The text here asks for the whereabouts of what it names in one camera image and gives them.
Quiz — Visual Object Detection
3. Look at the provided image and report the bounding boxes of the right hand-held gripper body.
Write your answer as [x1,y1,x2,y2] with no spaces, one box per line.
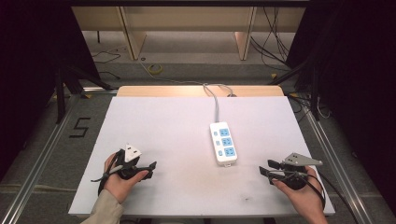
[274,151,324,191]

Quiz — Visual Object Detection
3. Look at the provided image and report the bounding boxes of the white power strip blue sockets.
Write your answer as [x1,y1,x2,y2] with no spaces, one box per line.
[208,121,238,168]

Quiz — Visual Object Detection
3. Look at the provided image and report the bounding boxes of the dark curtain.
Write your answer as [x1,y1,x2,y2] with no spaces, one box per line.
[0,0,101,183]
[285,0,396,216]

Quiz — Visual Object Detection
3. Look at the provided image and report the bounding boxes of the black metal stand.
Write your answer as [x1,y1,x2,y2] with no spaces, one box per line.
[54,63,114,125]
[268,58,322,121]

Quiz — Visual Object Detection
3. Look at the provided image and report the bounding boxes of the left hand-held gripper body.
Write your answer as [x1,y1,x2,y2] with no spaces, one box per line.
[115,143,150,181]

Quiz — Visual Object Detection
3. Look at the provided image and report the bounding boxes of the thin white floor cable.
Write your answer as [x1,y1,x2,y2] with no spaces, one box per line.
[137,58,207,87]

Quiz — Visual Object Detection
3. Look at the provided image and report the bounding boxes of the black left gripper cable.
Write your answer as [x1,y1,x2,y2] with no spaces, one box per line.
[91,150,125,196]

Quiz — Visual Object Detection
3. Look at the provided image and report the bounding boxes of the grey power strip cable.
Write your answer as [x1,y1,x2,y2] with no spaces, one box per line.
[202,82,235,124]

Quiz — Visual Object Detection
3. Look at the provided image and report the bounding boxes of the white table cover board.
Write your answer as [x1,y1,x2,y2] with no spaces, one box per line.
[67,95,336,217]

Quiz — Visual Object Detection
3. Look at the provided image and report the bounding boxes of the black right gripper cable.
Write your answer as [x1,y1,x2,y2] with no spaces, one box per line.
[306,169,361,224]

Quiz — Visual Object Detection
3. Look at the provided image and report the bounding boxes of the yellow cable coil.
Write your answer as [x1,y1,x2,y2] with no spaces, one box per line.
[147,63,163,76]

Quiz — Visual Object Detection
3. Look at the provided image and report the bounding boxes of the aluminium floor rail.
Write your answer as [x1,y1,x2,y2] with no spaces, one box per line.
[0,87,120,224]
[302,102,376,224]

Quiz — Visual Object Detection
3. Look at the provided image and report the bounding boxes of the thin black floor cable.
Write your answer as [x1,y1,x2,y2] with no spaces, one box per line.
[91,50,121,80]

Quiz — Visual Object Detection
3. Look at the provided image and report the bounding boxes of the person's left hand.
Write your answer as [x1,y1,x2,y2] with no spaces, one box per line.
[103,152,150,205]

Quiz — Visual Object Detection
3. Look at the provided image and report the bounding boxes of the person's right hand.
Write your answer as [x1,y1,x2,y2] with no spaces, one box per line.
[271,165,327,219]

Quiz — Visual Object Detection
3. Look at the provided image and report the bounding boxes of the light wooden shelf unit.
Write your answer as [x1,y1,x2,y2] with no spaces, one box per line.
[71,6,306,62]

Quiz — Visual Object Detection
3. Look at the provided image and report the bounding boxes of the black hanging cables bundle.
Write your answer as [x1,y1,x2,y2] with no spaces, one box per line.
[249,6,291,70]

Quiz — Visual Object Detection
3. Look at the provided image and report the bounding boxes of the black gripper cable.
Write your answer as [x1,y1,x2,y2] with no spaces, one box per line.
[306,169,361,224]
[91,150,125,196]

